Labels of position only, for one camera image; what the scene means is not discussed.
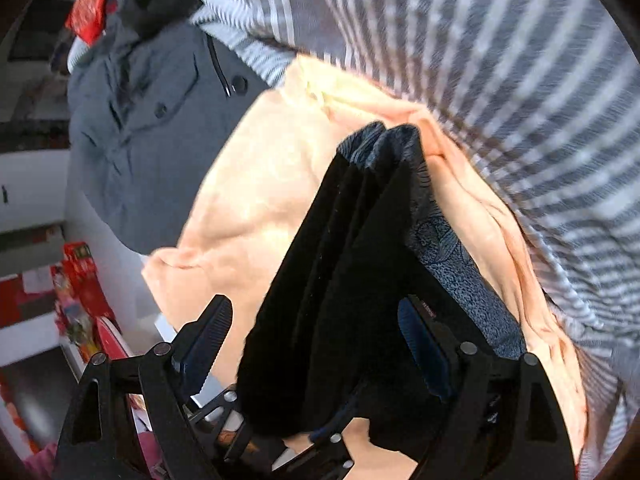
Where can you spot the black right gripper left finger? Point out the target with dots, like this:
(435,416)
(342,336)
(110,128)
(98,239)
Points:
(99,439)

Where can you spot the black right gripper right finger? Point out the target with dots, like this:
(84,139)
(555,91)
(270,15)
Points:
(500,417)

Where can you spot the black pants grey waistband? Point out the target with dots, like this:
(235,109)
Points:
(327,336)

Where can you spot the red packaging on floor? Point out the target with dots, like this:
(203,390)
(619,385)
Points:
(83,315)

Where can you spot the peach bed sheet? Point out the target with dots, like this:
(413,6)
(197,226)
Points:
(260,187)

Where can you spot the grey button jacket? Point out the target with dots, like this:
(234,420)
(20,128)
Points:
(152,104)

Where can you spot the grey white striped blanket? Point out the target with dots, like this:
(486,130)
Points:
(544,97)

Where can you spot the red cloth item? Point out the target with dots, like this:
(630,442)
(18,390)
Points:
(87,19)

